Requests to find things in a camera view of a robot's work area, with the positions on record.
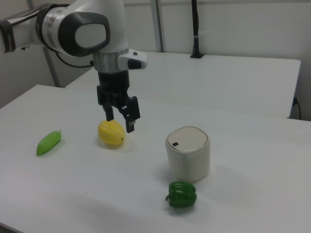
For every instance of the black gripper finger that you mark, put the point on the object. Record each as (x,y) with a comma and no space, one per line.
(132,110)
(109,112)

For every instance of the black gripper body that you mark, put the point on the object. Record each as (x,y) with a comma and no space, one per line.
(113,85)

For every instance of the beige hinged bin lid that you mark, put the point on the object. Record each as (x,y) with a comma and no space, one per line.
(189,138)

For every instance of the beige plastic garbage bin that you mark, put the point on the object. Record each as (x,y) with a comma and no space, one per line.
(189,165)

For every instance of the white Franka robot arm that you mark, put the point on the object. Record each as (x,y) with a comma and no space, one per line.
(114,24)

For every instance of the yellow striped toy melon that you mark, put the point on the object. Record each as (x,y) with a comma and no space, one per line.
(110,133)

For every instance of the green toy cucumber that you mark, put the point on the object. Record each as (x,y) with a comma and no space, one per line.
(48,143)

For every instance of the white adjacent table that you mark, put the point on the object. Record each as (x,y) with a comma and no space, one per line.
(218,80)

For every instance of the green toy bell pepper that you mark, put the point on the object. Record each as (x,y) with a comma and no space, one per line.
(182,194)

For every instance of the black pole with clamp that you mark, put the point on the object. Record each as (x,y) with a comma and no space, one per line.
(195,24)

